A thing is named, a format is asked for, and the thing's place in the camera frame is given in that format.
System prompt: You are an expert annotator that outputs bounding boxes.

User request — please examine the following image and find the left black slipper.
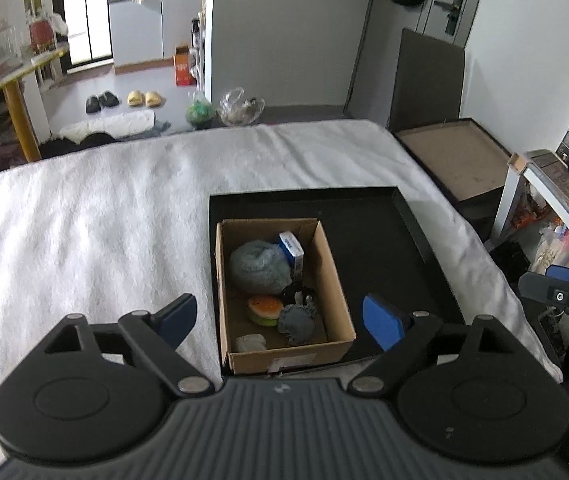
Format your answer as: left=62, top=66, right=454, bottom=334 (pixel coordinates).
left=85, top=96, right=101, bottom=114

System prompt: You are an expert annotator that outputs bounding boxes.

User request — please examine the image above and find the door handle lock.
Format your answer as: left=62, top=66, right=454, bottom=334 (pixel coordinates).
left=434, top=0, right=464, bottom=36

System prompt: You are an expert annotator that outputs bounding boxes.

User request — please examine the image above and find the brown board framed box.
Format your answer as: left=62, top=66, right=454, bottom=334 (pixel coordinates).
left=395, top=118, right=511, bottom=204

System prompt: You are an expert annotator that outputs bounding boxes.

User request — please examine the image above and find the clear plastic bag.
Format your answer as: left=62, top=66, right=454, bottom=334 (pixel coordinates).
left=218, top=87, right=266, bottom=127

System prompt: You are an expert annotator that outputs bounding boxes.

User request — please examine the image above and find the orange carton box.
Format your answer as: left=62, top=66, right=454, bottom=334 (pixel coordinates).
left=173, top=46, right=196, bottom=87

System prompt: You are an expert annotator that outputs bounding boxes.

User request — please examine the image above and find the white kitchen cabinet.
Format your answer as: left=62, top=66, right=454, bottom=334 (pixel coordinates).
left=108, top=0, right=203, bottom=67

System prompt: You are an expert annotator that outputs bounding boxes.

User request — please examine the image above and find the right yellow slipper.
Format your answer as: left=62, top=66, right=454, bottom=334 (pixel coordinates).
left=144, top=91, right=165, bottom=108

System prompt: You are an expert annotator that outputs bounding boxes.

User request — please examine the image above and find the blue grey fabric plush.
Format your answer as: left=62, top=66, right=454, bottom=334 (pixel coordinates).
left=278, top=292, right=317, bottom=346

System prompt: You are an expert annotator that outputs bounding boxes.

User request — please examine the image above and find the left yellow slipper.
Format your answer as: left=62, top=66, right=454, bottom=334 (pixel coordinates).
left=127, top=90, right=146, bottom=107

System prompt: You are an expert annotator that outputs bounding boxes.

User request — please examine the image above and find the white shelf desk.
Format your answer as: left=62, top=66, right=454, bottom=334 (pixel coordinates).
left=489, top=150, right=569, bottom=248

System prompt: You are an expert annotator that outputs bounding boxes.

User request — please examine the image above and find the glass jar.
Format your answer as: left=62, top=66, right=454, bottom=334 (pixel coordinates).
left=0, top=18, right=21, bottom=60

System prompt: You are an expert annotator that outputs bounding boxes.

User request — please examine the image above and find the yellow leg side table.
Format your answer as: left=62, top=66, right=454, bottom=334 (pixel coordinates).
left=0, top=42, right=68, bottom=162

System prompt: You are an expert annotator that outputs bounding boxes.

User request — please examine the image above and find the burger plush toy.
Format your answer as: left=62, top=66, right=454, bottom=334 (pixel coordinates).
left=248, top=295, right=284, bottom=327

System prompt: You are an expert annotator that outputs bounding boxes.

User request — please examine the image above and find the grey fluffy plush ball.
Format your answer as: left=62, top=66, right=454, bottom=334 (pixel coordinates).
left=229, top=240, right=293, bottom=295

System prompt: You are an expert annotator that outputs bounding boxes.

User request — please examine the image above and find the black slipper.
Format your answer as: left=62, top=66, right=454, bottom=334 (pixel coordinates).
left=98, top=91, right=121, bottom=108
left=85, top=96, right=101, bottom=114

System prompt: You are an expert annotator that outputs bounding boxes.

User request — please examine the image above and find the brown cardboard box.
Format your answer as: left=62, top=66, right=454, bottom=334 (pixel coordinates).
left=215, top=218, right=356, bottom=376

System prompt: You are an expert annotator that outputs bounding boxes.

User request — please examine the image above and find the yellow slipper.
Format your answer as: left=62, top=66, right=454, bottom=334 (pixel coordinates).
left=127, top=90, right=146, bottom=107
left=144, top=91, right=165, bottom=108

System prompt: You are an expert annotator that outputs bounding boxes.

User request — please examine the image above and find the black tray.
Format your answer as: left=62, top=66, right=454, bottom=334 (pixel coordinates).
left=210, top=188, right=464, bottom=364

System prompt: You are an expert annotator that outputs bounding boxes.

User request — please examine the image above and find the red tin can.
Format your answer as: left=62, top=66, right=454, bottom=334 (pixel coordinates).
left=28, top=18, right=56, bottom=54

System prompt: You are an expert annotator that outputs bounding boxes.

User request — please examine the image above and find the white soft object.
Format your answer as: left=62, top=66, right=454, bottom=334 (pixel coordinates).
left=234, top=334, right=267, bottom=353

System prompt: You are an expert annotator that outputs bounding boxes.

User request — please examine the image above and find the right black slipper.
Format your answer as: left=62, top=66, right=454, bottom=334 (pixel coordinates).
left=98, top=91, right=121, bottom=108

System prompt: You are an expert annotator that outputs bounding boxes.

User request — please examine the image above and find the white towel blanket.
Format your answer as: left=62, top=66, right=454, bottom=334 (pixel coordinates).
left=0, top=120, right=547, bottom=463

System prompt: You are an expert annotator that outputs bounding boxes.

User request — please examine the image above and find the blue tissue pack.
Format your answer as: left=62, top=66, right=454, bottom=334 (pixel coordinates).
left=278, top=231, right=305, bottom=282

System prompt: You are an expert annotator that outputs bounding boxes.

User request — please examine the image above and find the dark upright board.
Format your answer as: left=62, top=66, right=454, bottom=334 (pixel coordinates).
left=387, top=28, right=465, bottom=131

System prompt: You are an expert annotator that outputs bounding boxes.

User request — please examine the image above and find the white floor mat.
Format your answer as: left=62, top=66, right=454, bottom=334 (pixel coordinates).
left=56, top=110, right=170, bottom=144

